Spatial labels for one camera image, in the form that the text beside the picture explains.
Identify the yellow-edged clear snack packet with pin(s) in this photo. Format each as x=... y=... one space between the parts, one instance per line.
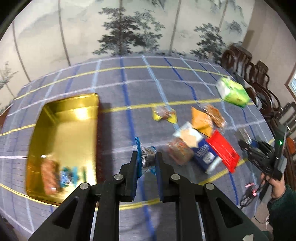
x=162 y=113

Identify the blue soda crackers pack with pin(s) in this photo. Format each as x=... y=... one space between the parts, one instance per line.
x=204 y=155

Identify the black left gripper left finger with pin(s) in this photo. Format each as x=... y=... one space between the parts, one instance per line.
x=92 y=212

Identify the clear peanut candy packet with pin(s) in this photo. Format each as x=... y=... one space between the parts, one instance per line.
x=179 y=151

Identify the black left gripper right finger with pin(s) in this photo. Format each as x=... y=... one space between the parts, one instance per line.
x=203 y=212

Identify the blue plaid tablecloth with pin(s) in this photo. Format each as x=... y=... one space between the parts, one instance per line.
x=128 y=87

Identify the red snack packet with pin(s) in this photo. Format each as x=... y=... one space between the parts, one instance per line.
x=225 y=151

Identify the gold and maroon toffee tin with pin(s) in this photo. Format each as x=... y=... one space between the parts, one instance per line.
x=68 y=131

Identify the person's right hand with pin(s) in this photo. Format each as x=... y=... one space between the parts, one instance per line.
x=278 y=187

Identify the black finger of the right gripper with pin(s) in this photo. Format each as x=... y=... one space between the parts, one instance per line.
x=261 y=155

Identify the clear brown cookie bag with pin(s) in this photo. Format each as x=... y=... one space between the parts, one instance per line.
x=215 y=116

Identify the dark wooden chair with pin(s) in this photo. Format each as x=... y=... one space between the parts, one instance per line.
x=237 y=61

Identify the clear orange cracker snack bag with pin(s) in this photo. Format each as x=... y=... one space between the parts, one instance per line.
x=50 y=176

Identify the painted folding screen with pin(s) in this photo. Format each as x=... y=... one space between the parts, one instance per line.
x=46 y=36

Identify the green tissue pack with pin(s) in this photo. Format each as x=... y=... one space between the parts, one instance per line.
x=232 y=92

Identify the orange snack packet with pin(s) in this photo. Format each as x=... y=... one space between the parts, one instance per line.
x=201 y=122

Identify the black sesame snack packet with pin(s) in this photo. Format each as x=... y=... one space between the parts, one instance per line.
x=148 y=159

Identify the small blue candy packet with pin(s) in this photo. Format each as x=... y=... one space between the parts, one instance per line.
x=69 y=177

